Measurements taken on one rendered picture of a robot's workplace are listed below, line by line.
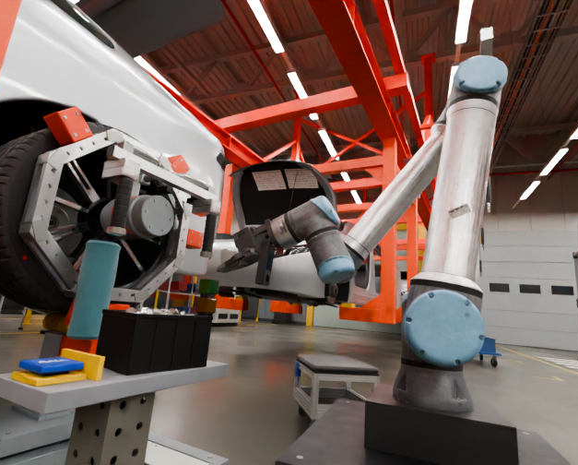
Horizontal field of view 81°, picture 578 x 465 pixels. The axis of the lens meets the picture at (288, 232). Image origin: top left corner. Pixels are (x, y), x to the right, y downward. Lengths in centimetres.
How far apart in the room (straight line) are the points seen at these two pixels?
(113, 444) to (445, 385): 71
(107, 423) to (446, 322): 66
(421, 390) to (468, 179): 50
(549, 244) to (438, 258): 1386
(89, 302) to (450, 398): 92
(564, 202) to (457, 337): 1454
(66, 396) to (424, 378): 74
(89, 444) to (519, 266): 1396
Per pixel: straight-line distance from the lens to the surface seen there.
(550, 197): 1518
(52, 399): 66
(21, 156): 121
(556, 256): 1461
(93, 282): 104
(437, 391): 94
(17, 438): 124
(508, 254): 1428
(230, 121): 552
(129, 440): 82
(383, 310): 440
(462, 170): 88
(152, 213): 112
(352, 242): 97
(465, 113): 95
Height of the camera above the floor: 60
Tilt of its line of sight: 13 degrees up
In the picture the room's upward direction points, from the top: 5 degrees clockwise
